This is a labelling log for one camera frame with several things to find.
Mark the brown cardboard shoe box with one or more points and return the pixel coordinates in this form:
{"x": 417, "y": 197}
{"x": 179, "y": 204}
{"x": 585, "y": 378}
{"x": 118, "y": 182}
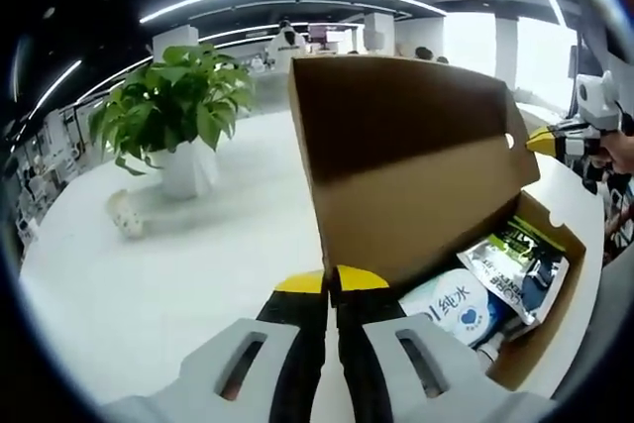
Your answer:
{"x": 396, "y": 145}

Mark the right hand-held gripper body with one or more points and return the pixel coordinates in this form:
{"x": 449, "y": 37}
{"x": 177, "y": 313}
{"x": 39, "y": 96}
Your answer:
{"x": 599, "y": 98}

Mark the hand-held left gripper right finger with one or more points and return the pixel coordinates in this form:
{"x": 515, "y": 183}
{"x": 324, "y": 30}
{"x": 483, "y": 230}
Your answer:
{"x": 396, "y": 358}

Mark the potted green plant white pot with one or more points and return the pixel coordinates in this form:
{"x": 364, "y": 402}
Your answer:
{"x": 168, "y": 91}

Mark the soft wet wipes pack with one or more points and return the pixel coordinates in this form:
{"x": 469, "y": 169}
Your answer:
{"x": 446, "y": 304}

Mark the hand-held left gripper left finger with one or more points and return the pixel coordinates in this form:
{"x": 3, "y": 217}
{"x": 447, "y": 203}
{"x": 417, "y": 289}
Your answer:
{"x": 233, "y": 358}

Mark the person's right hand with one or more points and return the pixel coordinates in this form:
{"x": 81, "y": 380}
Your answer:
{"x": 616, "y": 153}

